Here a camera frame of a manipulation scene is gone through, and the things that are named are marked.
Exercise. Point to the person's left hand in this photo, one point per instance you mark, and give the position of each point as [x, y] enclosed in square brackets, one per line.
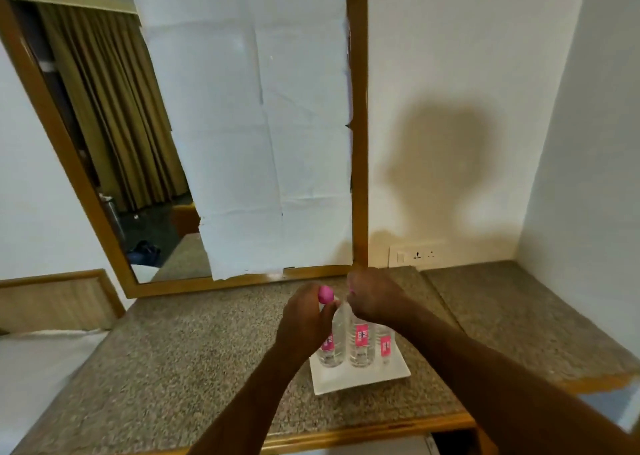
[302, 324]

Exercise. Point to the person's right hand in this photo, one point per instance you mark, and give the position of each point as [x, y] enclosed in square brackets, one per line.
[377, 297]

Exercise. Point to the clear bottle pink label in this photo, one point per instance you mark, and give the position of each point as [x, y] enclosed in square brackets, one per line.
[385, 344]
[361, 337]
[338, 347]

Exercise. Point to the white rectangular tray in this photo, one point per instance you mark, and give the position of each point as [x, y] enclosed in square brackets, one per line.
[360, 380]

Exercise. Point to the person's right forearm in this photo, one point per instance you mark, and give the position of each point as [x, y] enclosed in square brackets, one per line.
[500, 384]

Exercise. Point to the person's left forearm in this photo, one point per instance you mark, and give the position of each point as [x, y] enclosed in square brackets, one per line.
[245, 409]

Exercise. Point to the white mini fridge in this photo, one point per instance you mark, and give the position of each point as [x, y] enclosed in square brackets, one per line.
[375, 447]

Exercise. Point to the white paper sheet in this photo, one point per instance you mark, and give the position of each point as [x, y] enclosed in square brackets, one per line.
[250, 119]

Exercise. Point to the wooden headboard panel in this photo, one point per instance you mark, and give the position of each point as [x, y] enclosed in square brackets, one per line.
[55, 302]

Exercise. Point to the white bed sheet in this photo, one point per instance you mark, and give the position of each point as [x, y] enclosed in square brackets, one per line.
[35, 384]

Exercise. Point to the white wall socket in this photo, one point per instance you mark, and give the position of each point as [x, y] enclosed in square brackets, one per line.
[417, 255]

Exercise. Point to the wooden framed wall mirror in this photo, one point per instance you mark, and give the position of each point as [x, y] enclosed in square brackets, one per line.
[359, 119]

